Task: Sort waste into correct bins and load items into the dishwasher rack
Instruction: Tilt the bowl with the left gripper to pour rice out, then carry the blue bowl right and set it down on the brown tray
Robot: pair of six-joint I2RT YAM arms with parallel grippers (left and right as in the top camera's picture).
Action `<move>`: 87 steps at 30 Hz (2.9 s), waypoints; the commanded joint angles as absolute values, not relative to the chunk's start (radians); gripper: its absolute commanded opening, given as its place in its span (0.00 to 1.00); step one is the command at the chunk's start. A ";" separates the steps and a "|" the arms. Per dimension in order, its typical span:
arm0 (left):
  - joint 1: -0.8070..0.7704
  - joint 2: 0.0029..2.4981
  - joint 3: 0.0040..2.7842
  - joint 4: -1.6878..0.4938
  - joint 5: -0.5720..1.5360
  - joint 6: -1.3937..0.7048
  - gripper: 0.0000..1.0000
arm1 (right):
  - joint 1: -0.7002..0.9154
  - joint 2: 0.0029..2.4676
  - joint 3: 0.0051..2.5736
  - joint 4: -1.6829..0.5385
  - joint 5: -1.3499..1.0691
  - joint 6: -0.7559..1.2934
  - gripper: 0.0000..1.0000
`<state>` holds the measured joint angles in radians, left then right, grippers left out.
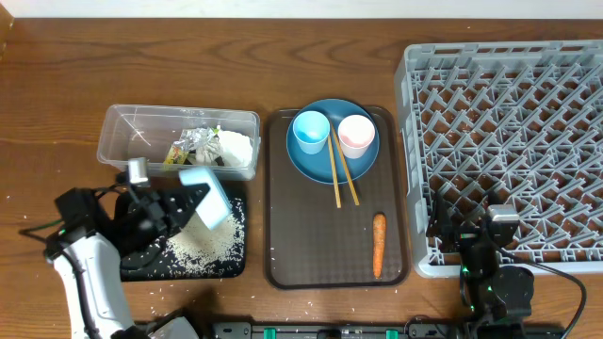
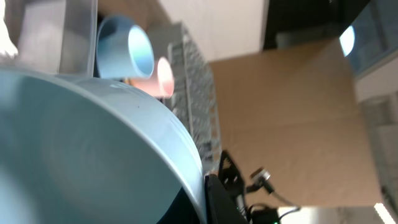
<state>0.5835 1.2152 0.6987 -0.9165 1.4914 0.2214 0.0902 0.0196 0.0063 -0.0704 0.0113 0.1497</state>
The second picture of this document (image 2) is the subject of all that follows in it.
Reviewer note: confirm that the pink cup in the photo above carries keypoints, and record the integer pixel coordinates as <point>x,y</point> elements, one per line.
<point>161,84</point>

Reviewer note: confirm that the clear plastic bin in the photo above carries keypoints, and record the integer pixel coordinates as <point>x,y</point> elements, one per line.
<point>52,36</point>

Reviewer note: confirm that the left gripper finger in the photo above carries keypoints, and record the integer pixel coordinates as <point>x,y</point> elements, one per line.
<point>220,208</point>

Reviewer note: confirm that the grey dishwasher rack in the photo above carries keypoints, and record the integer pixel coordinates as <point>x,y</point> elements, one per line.
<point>194,99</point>

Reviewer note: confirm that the white tissue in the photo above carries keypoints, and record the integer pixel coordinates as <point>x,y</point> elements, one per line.
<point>8,49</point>

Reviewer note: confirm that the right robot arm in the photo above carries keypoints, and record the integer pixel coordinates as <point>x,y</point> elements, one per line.
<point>256,213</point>

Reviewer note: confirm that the light blue bowl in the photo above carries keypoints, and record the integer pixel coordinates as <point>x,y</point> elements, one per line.
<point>88,150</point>

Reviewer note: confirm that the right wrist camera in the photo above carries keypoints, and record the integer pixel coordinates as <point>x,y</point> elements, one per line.
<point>260,179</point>

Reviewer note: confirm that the light blue cup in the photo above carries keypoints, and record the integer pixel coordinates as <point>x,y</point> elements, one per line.
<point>123,50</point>

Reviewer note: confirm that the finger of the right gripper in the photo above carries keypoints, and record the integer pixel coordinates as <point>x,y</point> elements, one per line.
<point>230,176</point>

